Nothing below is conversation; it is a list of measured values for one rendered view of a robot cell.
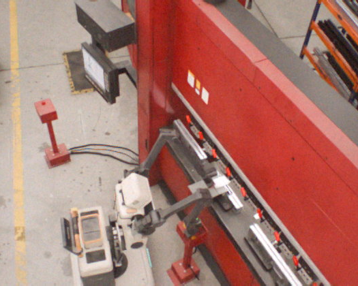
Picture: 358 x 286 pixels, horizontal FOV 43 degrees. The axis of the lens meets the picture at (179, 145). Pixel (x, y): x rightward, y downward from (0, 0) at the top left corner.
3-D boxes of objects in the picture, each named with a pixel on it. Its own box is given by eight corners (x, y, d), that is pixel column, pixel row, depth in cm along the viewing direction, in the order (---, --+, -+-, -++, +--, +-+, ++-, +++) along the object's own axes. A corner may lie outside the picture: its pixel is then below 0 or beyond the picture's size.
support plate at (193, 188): (187, 186, 358) (187, 186, 357) (215, 175, 367) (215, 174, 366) (198, 203, 348) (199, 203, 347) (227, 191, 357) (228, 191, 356)
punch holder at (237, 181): (228, 179, 342) (231, 166, 329) (237, 176, 345) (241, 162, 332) (239, 194, 333) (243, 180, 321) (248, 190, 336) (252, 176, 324)
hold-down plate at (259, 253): (243, 238, 343) (244, 236, 341) (249, 235, 345) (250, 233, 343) (266, 271, 326) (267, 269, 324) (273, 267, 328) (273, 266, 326)
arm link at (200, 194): (202, 182, 299) (207, 195, 294) (209, 188, 310) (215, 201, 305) (146, 213, 309) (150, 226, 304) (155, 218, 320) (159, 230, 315)
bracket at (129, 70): (104, 71, 421) (103, 66, 416) (128, 65, 429) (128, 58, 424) (121, 98, 399) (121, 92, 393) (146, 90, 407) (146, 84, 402)
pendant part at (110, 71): (84, 75, 400) (80, 43, 373) (96, 71, 405) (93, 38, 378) (110, 105, 378) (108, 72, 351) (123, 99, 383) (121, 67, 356)
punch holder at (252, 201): (243, 199, 330) (247, 186, 318) (252, 195, 333) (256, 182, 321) (254, 214, 322) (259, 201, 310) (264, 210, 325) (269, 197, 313)
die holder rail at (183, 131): (172, 128, 415) (173, 120, 408) (178, 126, 417) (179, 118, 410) (200, 166, 387) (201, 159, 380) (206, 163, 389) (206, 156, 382)
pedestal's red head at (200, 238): (176, 231, 369) (176, 219, 355) (192, 223, 375) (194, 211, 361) (188, 250, 358) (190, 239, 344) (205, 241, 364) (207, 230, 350)
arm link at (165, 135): (162, 123, 317) (163, 131, 309) (179, 130, 322) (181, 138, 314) (136, 169, 340) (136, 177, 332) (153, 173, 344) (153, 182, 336)
